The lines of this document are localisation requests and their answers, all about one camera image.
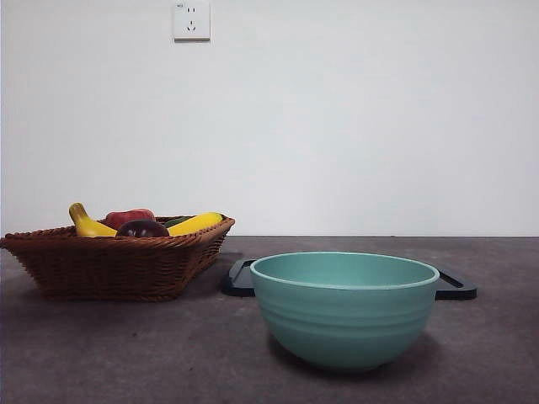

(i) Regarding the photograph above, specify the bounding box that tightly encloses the brown wicker basket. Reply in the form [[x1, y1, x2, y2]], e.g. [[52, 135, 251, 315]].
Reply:
[[0, 215, 236, 302]]

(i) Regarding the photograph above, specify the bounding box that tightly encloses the dark rectangular tray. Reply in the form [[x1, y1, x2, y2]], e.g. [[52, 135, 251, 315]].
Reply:
[[221, 258, 479, 300]]

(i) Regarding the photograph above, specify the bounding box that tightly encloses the yellow banana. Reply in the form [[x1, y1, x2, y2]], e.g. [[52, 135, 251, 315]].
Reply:
[[68, 202, 224, 238]]

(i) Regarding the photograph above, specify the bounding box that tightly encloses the green vegetable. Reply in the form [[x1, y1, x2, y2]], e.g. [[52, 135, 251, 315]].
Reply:
[[162, 216, 195, 230]]

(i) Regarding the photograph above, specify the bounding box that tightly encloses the red bell pepper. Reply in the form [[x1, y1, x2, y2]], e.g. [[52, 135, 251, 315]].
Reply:
[[104, 209, 157, 231]]

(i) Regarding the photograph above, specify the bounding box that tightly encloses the dark purple plum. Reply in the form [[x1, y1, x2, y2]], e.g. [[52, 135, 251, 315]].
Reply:
[[115, 219, 171, 239]]

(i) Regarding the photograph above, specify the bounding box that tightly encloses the teal ribbed bowl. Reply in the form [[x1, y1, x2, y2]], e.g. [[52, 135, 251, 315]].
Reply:
[[249, 251, 440, 374]]

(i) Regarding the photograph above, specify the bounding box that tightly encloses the white wall socket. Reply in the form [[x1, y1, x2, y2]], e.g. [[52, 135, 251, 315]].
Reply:
[[173, 1, 211, 42]]

